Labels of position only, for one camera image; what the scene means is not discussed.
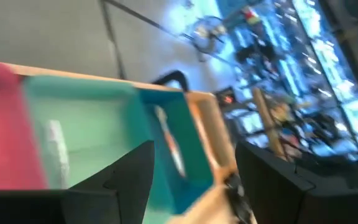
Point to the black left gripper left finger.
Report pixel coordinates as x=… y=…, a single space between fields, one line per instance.
x=73 y=208

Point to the pink plastic bin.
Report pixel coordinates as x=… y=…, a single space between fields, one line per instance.
x=8 y=130

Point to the teal plastic bin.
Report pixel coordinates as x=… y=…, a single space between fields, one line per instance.
x=98 y=118

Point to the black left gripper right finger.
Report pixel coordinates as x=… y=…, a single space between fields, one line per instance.
x=278 y=199

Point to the blue plastic bin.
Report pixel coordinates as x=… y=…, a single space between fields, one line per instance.
x=197 y=161

